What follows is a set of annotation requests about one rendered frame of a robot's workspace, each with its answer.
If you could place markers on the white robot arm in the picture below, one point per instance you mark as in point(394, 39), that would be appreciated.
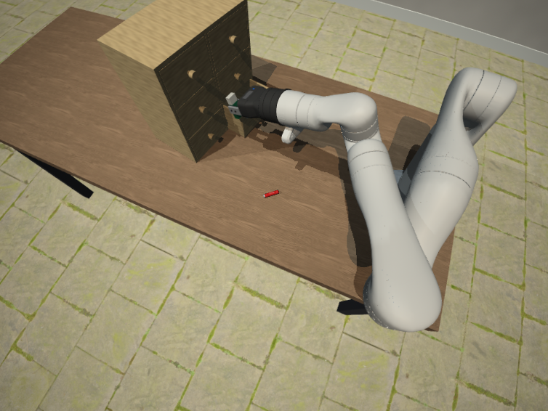
point(402, 292)

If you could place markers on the small wooden chest of drawers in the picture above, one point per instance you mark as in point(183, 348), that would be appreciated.
point(147, 40)

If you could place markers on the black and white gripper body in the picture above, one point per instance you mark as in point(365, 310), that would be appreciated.
point(273, 105)

